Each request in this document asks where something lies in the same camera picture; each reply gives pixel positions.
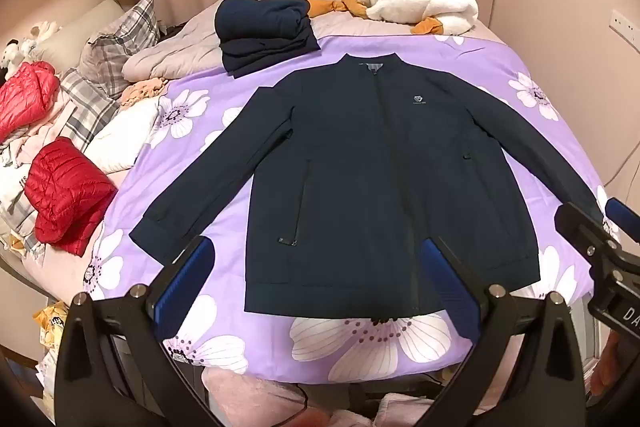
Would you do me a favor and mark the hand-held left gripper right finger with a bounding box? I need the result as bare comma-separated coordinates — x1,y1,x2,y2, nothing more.
421,236,587,427

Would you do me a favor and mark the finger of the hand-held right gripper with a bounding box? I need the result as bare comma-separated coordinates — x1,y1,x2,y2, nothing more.
553,202,623,270
605,198,639,240

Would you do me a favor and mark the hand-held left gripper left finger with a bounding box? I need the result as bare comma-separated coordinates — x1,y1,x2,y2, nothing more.
52,235,221,427

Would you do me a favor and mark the navy zip jacket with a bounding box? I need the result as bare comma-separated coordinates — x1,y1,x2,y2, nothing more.
128,52,608,315

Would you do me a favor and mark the white printed clothes pile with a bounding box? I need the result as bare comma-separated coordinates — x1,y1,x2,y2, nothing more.
0,127,51,248

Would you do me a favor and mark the folded navy clothes stack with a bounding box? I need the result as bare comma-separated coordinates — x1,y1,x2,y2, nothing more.
215,0,321,80

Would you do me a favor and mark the purple floral bedsheet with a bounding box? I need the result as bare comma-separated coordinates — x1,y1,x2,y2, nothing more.
82,32,621,383

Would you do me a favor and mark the pink fluffy blanket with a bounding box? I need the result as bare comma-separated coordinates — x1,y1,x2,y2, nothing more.
200,367,436,427

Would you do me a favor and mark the yellow printed bag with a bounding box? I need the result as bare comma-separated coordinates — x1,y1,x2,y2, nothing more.
32,302,68,350

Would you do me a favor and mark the red down jacket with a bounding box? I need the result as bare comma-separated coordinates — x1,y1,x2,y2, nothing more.
24,137,118,257
0,61,62,142

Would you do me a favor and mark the white pillow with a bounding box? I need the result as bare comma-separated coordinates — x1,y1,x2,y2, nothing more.
85,99,166,172

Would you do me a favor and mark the peach cloth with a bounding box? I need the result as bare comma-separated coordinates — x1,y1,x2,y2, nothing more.
121,77,168,108

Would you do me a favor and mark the grey plaid bed cloth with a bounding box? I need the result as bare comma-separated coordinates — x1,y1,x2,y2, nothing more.
59,67,123,148

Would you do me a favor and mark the pinkish grey quilt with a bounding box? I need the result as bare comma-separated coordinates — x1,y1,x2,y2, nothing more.
122,0,351,82

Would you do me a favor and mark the grey plaid pillow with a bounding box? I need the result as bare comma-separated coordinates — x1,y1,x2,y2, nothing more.
77,0,166,85

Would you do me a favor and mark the cream headboard cushion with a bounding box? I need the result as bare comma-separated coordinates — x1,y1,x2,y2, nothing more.
30,0,126,68

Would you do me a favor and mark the white plush dog toy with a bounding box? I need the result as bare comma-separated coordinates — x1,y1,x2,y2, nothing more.
0,21,63,70

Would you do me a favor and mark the black cable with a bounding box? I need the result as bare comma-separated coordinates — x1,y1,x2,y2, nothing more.
292,382,312,427

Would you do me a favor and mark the white wall socket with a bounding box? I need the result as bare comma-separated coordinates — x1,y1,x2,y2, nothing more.
611,9,640,42

